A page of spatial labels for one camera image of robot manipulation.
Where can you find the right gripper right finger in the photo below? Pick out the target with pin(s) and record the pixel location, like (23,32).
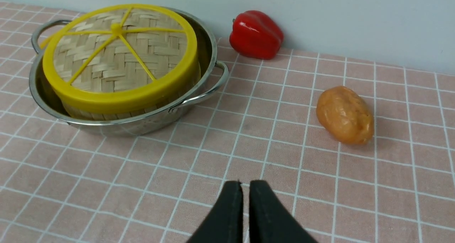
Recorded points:
(269,220)

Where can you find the yellow bamboo steamer basket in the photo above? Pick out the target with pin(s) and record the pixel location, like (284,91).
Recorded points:
(110,91)

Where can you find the red bell pepper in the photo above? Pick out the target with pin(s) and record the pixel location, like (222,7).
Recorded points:
(255,35)

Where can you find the pink checkered tablecloth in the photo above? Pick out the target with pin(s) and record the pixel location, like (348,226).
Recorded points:
(61,185)

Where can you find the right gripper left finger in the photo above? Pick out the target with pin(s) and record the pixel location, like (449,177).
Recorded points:
(224,222)

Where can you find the orange brown potato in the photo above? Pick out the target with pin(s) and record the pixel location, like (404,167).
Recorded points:
(345,115)

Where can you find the stainless steel pot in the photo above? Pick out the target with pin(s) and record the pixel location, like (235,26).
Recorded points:
(214,74)

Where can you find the yellow woven bamboo steamer lid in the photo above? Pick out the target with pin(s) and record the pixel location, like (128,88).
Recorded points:
(153,36)

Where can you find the yellow chili pepper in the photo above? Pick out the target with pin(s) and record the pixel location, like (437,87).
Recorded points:
(45,42)

